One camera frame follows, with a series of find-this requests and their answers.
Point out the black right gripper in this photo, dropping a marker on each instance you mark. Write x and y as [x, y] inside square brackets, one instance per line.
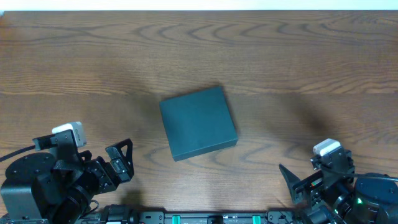
[318, 183]

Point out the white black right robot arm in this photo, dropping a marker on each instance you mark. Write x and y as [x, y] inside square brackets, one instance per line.
[374, 199]

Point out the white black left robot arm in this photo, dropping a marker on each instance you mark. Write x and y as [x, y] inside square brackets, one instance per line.
[57, 184]

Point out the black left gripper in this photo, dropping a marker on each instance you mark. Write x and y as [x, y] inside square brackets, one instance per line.
[109, 173]

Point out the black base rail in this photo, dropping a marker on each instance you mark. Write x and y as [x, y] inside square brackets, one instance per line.
[122, 214]

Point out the black gift box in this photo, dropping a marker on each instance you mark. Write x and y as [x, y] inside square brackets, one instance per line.
[198, 123]

